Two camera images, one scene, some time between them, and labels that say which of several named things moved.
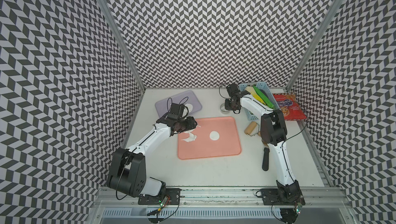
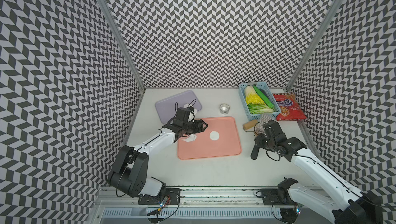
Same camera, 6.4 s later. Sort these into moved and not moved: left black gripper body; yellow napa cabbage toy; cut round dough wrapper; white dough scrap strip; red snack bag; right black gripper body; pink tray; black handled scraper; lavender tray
Moved: right black gripper body; black handled scraper; left black gripper body
Not moved: yellow napa cabbage toy; pink tray; cut round dough wrapper; white dough scrap strip; lavender tray; red snack bag
